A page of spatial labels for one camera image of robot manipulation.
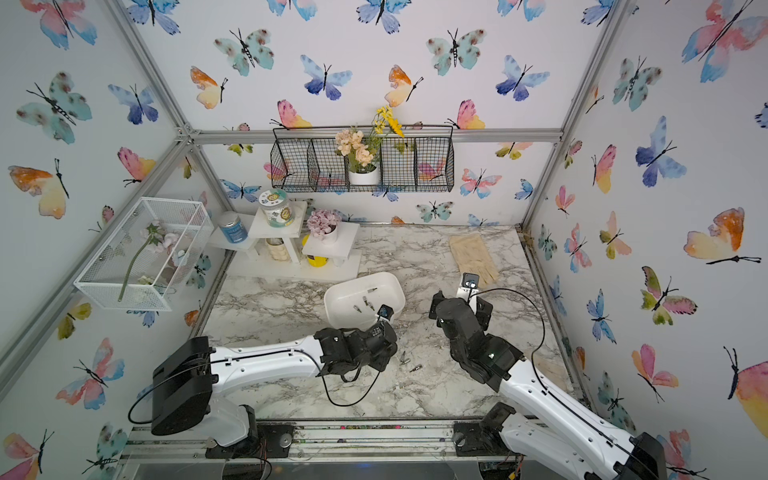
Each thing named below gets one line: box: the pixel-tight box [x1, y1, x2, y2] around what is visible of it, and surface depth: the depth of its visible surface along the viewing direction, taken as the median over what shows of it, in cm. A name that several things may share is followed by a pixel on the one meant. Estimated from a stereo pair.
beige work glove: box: [449, 233, 499, 289], surface depth 113 cm
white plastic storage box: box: [324, 272, 406, 330], surface depth 101 cm
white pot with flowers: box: [335, 105, 405, 186], surface depth 84 cm
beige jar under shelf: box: [266, 237, 290, 262], surface depth 107 cm
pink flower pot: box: [306, 209, 342, 243], surface depth 89 cm
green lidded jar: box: [258, 188, 295, 229], surface depth 87 cm
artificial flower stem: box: [118, 222, 180, 302], surface depth 76 cm
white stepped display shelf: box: [208, 201, 362, 283], surface depth 107 cm
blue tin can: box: [218, 214, 248, 243], surface depth 93 cm
